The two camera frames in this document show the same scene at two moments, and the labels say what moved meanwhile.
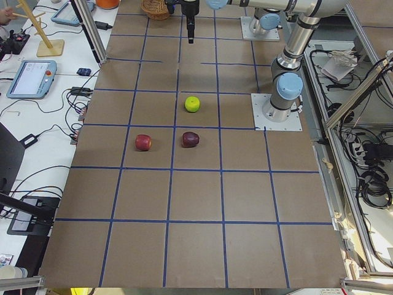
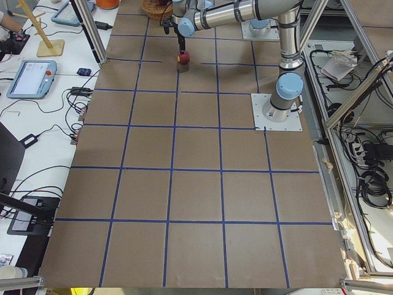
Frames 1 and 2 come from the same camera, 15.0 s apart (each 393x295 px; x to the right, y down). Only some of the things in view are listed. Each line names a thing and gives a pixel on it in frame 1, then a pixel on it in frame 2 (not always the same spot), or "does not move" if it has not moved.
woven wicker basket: [156, 10] does not move
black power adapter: [103, 26] does not move
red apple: [143, 142] to [183, 58]
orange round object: [107, 4] does not move
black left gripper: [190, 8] to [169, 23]
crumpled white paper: [339, 63] does not move
